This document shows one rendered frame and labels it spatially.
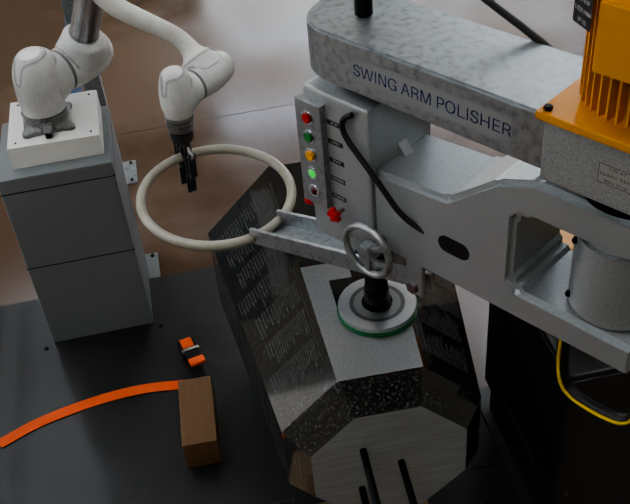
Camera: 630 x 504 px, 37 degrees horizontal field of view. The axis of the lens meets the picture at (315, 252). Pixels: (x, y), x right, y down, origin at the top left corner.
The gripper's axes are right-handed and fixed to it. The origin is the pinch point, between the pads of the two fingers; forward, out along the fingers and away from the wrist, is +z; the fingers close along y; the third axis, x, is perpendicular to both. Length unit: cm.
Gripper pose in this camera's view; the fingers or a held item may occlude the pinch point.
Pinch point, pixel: (188, 179)
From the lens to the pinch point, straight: 310.9
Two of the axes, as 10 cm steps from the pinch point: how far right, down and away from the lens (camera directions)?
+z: 0.2, 7.3, 6.9
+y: 5.2, 5.8, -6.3
